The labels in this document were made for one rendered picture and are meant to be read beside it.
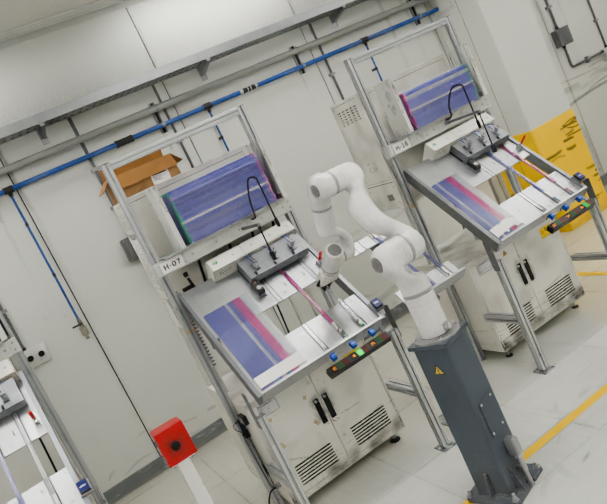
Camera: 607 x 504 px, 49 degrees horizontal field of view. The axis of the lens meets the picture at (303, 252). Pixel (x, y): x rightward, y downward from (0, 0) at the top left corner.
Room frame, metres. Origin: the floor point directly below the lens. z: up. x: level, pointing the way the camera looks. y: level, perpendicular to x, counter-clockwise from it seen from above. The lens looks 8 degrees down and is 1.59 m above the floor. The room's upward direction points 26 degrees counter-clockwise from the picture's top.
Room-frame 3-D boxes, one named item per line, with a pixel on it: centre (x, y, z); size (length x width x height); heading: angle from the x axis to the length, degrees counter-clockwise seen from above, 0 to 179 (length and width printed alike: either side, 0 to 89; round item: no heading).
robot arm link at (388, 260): (2.48, -0.30, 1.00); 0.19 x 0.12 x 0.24; 117
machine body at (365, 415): (3.40, 0.36, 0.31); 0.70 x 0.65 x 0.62; 113
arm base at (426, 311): (2.49, -0.33, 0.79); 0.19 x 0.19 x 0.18
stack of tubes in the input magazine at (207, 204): (3.31, 0.26, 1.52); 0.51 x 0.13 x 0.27; 113
